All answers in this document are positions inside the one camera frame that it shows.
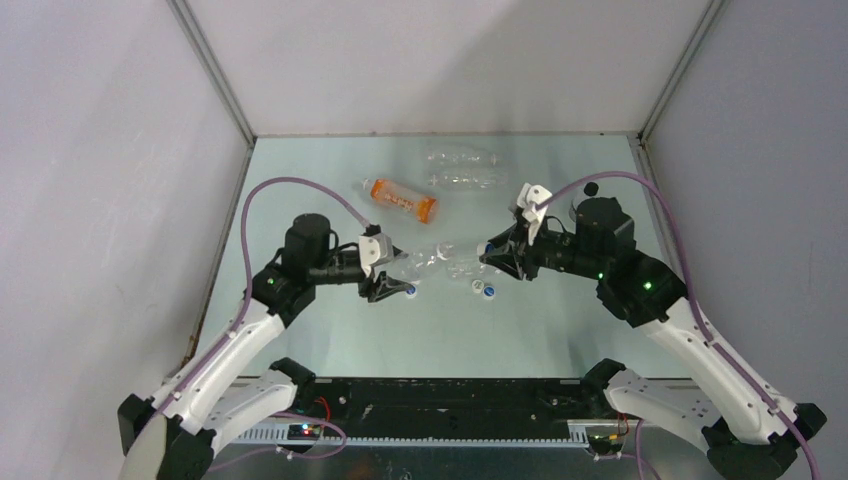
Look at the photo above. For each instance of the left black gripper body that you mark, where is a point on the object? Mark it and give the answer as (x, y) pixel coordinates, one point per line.
(367, 285)

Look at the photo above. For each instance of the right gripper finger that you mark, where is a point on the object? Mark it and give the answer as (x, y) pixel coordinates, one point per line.
(502, 241)
(508, 263)

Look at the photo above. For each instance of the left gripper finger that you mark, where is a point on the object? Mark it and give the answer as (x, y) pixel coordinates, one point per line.
(396, 254)
(384, 286)

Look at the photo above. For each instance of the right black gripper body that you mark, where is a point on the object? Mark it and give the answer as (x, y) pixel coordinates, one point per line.
(545, 252)

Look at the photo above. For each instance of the black bottle cap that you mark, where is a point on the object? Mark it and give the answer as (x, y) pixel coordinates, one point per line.
(590, 189)

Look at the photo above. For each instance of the small clear bottle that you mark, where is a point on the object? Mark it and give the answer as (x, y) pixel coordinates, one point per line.
(576, 201)

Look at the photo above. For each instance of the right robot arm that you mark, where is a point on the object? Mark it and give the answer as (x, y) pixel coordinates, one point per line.
(745, 427)

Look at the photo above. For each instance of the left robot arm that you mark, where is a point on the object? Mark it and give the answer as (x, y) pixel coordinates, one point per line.
(177, 432)

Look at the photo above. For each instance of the orange labelled bottle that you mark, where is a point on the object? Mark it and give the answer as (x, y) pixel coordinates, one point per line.
(390, 194)

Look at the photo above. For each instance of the clear bottle nearest caps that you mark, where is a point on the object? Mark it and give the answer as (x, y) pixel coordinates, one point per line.
(469, 268)

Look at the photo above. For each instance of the clear bottle second row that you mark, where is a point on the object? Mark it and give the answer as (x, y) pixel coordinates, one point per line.
(467, 179)

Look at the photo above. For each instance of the left electronics board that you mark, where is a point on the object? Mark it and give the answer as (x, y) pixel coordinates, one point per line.
(304, 432)

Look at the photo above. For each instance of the electronics board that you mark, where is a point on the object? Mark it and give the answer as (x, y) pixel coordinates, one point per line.
(304, 432)
(606, 445)

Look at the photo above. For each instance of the right electronics board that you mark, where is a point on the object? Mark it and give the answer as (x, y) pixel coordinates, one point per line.
(606, 445)

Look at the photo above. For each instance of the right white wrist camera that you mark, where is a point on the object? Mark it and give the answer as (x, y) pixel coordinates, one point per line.
(531, 208)

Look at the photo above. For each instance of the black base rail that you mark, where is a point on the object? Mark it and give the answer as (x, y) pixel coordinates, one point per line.
(481, 408)

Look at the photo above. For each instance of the white cable duct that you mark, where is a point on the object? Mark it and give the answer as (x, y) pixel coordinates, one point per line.
(272, 434)

